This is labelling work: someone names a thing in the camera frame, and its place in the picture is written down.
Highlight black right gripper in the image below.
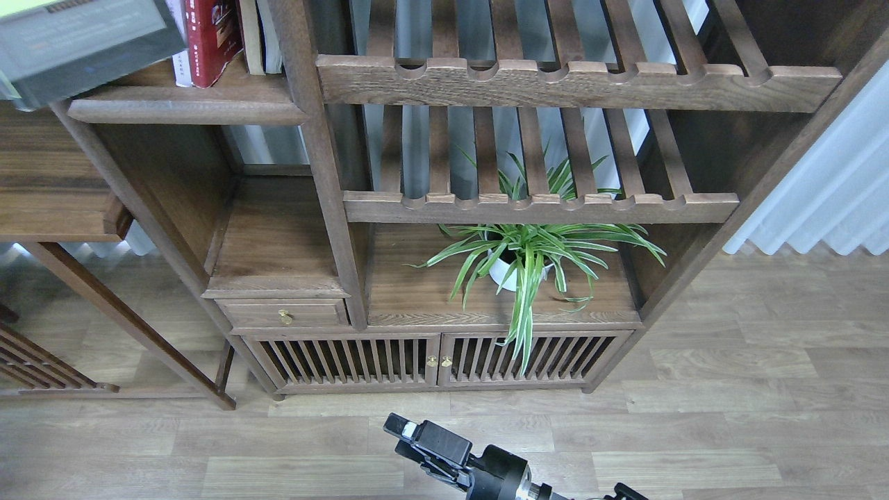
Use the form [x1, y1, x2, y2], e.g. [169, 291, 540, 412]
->
[383, 412, 534, 499]

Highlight white cover book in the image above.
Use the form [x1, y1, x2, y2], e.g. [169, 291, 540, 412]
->
[166, 0, 192, 88]

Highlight red cover book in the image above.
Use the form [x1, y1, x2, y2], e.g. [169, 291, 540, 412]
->
[184, 0, 242, 88]

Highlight black and yellow book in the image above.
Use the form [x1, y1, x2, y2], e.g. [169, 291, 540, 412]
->
[1, 1, 186, 111]

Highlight white plant pot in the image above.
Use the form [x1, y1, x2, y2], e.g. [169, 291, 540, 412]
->
[488, 248, 554, 292]

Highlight green spider plant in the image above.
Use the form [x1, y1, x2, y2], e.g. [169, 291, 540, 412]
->
[408, 139, 667, 376]

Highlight dark wooden bookshelf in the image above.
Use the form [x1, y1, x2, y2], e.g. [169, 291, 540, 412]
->
[39, 1, 887, 399]

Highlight slatted wooden bench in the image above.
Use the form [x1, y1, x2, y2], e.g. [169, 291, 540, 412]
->
[1, 305, 120, 399]

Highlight white upright book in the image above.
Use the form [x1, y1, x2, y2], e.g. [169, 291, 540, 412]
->
[257, 0, 283, 75]

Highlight beige upright book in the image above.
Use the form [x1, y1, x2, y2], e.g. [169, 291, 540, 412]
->
[238, 0, 265, 76]

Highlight white window curtain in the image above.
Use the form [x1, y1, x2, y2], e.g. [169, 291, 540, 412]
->
[723, 65, 888, 254]

